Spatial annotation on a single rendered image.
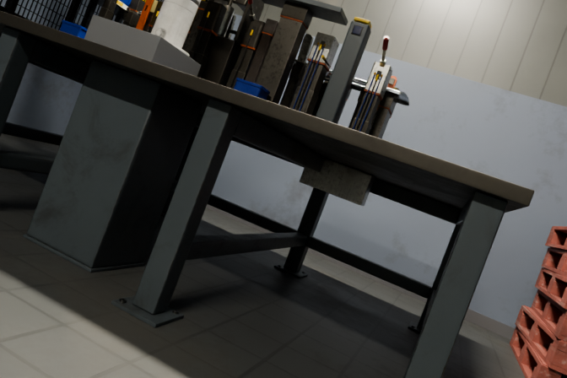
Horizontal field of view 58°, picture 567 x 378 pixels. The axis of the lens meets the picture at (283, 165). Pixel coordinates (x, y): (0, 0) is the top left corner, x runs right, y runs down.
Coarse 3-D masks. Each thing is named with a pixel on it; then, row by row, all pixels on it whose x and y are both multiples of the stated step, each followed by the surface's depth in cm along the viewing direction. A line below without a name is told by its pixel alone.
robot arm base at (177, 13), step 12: (168, 0) 181; (180, 0) 180; (168, 12) 180; (180, 12) 181; (192, 12) 184; (156, 24) 182; (168, 24) 180; (180, 24) 181; (168, 36) 180; (180, 36) 183; (180, 48) 180
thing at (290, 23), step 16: (288, 16) 196; (304, 16) 194; (288, 32) 196; (304, 32) 200; (272, 48) 197; (288, 48) 195; (272, 64) 196; (288, 64) 196; (256, 80) 198; (272, 80) 196; (272, 96) 195
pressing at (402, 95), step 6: (138, 12) 248; (306, 66) 228; (330, 72) 218; (324, 78) 238; (354, 78) 215; (354, 84) 229; (360, 90) 233; (390, 90) 210; (396, 90) 210; (396, 96) 221; (402, 96) 216; (402, 102) 226; (408, 102) 218
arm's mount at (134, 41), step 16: (96, 16) 175; (96, 32) 174; (112, 32) 172; (128, 32) 170; (144, 32) 168; (128, 48) 169; (144, 48) 167; (160, 48) 168; (176, 48) 176; (160, 64) 171; (176, 64) 179; (192, 64) 188
